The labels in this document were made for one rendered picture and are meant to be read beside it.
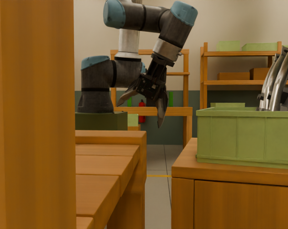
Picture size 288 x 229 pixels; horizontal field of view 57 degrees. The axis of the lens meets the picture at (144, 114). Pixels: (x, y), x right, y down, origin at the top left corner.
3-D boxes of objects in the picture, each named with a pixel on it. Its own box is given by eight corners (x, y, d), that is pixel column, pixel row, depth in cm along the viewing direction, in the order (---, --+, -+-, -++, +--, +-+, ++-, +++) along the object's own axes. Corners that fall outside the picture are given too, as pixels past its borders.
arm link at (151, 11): (136, 2, 82) (150, 5, 73) (168, 7, 86) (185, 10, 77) (133, 28, 85) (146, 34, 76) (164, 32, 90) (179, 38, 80)
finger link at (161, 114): (155, 131, 77) (149, 100, 76) (159, 126, 83) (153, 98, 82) (165, 130, 76) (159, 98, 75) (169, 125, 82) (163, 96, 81)
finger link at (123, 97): (106, 100, 79) (132, 85, 76) (114, 97, 85) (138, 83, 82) (111, 109, 79) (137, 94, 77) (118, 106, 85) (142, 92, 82)
